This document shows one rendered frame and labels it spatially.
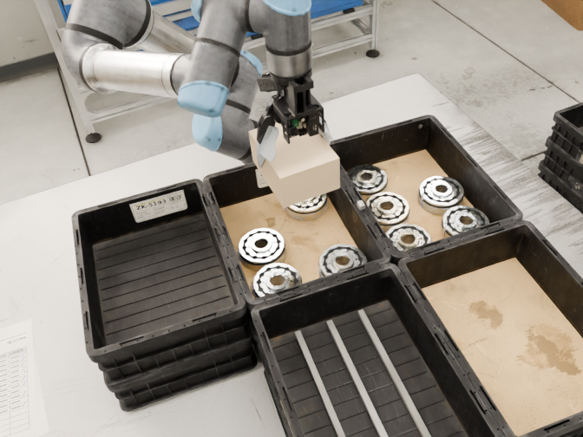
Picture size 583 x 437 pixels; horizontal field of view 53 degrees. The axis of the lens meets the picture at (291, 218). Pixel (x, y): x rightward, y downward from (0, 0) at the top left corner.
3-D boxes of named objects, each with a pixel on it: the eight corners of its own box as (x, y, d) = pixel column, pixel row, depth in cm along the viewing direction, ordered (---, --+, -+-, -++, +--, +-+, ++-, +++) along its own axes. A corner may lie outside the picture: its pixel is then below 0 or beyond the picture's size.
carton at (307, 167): (252, 159, 121) (248, 131, 116) (305, 142, 124) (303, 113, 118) (283, 208, 110) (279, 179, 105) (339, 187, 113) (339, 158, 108)
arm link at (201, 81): (37, 81, 119) (186, 101, 87) (53, 29, 119) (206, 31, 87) (88, 100, 128) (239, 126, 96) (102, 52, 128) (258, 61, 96)
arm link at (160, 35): (226, 113, 162) (51, 28, 118) (242, 61, 162) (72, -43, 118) (258, 119, 155) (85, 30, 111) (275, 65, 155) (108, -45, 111)
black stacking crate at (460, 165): (323, 180, 150) (322, 145, 142) (427, 150, 155) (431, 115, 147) (391, 296, 123) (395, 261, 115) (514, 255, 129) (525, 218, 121)
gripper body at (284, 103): (286, 147, 102) (281, 88, 93) (268, 121, 108) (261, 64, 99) (326, 134, 104) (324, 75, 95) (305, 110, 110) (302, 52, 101)
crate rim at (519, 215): (321, 151, 143) (320, 143, 142) (431, 120, 149) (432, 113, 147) (394, 268, 116) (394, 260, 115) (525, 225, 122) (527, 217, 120)
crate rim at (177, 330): (74, 219, 132) (70, 211, 131) (202, 184, 138) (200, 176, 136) (90, 366, 105) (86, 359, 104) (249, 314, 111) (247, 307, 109)
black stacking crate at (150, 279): (88, 248, 139) (72, 214, 131) (208, 213, 145) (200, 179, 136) (107, 390, 112) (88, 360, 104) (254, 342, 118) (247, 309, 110)
